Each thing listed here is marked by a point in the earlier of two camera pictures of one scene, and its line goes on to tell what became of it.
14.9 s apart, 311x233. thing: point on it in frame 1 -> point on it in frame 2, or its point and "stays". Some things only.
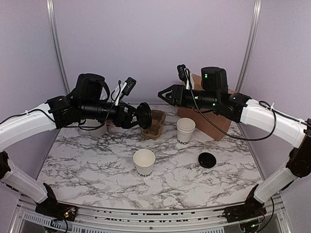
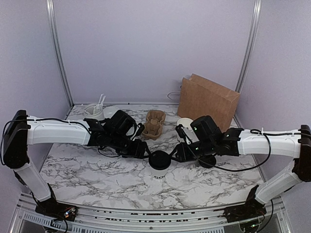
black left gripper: (126, 123) -> (137, 151)
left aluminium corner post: (50, 7) stays
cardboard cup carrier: (155, 130) stays
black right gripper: (176, 89) -> (184, 156)
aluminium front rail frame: (25, 219) stays
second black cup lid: (207, 160) stays
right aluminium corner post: (256, 8) stays
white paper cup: (144, 159) -> (159, 174)
